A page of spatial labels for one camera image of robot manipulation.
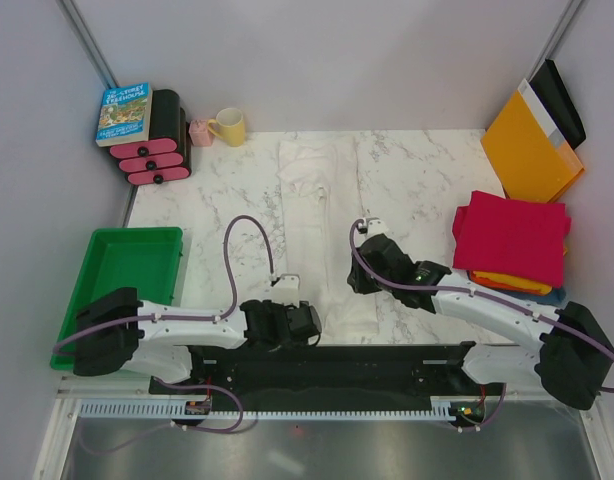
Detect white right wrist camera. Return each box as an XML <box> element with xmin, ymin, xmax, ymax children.
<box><xmin>355</xmin><ymin>217</ymin><xmax>389</xmax><ymax>239</ymax></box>

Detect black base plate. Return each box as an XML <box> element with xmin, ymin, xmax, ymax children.
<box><xmin>175</xmin><ymin>345</ymin><xmax>503</xmax><ymax>410</ymax></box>

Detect black pink drawer organizer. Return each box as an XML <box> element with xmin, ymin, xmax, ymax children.
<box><xmin>108</xmin><ymin>89</ymin><xmax>192</xmax><ymax>186</ymax></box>

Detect orange folded t shirt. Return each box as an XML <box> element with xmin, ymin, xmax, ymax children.
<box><xmin>454</xmin><ymin>241</ymin><xmax>567</xmax><ymax>295</ymax></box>

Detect blue treehouse book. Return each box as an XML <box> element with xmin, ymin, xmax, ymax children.
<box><xmin>95</xmin><ymin>83</ymin><xmax>153</xmax><ymax>148</ymax></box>

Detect black folder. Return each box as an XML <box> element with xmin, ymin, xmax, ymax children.
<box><xmin>529</xmin><ymin>59</ymin><xmax>586</xmax><ymax>150</ymax></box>

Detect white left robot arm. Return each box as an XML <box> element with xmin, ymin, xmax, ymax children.
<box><xmin>72</xmin><ymin>287</ymin><xmax>322</xmax><ymax>393</ymax></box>

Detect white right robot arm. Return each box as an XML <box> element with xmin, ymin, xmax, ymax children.
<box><xmin>347</xmin><ymin>234</ymin><xmax>614</xmax><ymax>411</ymax></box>

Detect blue folded t shirt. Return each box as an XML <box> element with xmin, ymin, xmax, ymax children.
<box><xmin>506</xmin><ymin>288</ymin><xmax>567</xmax><ymax>307</ymax></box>

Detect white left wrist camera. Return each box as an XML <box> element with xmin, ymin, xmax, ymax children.
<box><xmin>269</xmin><ymin>273</ymin><xmax>300</xmax><ymax>307</ymax></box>

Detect white t shirt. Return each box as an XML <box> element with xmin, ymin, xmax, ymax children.
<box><xmin>278</xmin><ymin>136</ymin><xmax>379</xmax><ymax>343</ymax></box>

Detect small pink container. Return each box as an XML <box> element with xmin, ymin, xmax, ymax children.
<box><xmin>188</xmin><ymin>120</ymin><xmax>213</xmax><ymax>147</ymax></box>

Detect white cable duct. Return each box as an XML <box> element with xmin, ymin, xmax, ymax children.
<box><xmin>78</xmin><ymin>398</ymin><xmax>458</xmax><ymax>422</ymax></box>

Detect yellow mug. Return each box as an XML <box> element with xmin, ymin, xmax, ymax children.
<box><xmin>207</xmin><ymin>107</ymin><xmax>246</xmax><ymax>147</ymax></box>

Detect green plastic tray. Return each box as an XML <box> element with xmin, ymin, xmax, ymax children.
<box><xmin>50</xmin><ymin>227</ymin><xmax>183</xmax><ymax>376</ymax></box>

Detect red folded t shirt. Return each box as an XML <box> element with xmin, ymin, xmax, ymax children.
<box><xmin>452</xmin><ymin>191</ymin><xmax>571</xmax><ymax>288</ymax></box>

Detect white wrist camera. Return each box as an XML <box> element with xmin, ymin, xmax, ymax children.
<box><xmin>269</xmin><ymin>273</ymin><xmax>300</xmax><ymax>307</ymax></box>
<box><xmin>355</xmin><ymin>217</ymin><xmax>389</xmax><ymax>239</ymax></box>

